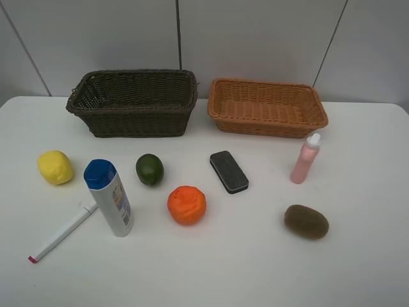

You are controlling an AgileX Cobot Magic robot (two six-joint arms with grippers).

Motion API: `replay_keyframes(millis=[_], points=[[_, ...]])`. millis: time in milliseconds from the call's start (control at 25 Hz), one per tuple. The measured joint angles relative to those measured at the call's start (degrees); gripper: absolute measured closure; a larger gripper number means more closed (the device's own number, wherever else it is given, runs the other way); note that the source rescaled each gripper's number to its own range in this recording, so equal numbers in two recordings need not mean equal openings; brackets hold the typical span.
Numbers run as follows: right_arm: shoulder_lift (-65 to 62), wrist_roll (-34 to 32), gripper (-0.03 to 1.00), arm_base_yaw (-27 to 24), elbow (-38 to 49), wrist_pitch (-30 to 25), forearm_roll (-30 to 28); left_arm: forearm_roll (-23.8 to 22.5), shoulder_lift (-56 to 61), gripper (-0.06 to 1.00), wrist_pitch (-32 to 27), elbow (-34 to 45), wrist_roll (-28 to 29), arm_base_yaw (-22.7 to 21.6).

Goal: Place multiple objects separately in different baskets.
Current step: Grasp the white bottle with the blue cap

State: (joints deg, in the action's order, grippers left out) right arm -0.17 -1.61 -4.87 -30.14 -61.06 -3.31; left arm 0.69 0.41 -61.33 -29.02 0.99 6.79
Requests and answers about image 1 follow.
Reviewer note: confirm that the white marker pink caps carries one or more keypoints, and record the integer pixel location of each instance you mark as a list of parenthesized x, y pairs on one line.
[(63, 232)]

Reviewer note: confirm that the yellow lemon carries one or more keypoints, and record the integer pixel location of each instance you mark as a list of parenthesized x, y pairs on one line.
[(55, 167)]

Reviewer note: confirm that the brown kiwi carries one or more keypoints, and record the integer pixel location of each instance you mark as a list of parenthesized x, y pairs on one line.
[(306, 222)]

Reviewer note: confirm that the green lime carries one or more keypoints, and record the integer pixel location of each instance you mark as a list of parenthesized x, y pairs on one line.
[(149, 169)]

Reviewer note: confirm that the black whiteboard eraser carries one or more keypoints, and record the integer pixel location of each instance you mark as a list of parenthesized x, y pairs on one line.
[(229, 173)]

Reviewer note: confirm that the light orange wicker basket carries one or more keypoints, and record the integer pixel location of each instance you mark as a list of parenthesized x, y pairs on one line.
[(284, 110)]

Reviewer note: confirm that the pink bottle white cap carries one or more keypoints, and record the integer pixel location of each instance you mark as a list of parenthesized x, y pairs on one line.
[(308, 153)]

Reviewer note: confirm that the orange mandarin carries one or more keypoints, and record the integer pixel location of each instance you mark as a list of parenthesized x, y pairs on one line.
[(187, 205)]

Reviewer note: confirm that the dark brown wicker basket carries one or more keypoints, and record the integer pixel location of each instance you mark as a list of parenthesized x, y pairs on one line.
[(143, 103)]

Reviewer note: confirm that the white bottle blue cap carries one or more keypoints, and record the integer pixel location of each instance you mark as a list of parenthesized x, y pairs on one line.
[(105, 186)]

